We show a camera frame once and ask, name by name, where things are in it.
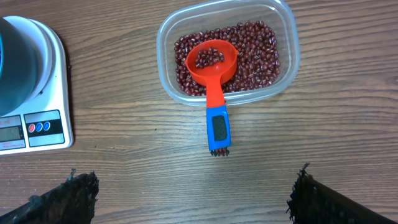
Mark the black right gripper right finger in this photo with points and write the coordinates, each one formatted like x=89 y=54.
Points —
x=314 y=203

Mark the red scoop blue handle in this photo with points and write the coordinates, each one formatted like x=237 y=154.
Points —
x=212 y=77

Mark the white kitchen scale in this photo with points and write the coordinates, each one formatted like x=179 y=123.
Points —
x=43 y=121

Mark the clear plastic container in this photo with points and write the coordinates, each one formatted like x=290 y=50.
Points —
x=210 y=15

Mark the red beans in scoop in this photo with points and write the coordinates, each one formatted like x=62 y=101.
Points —
x=208 y=57

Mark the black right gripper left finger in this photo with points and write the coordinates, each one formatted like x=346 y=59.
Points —
x=73 y=201

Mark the red beans pile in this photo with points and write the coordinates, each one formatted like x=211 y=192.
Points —
x=258 y=64

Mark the blue bowl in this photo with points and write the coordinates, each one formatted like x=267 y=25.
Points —
x=19 y=62

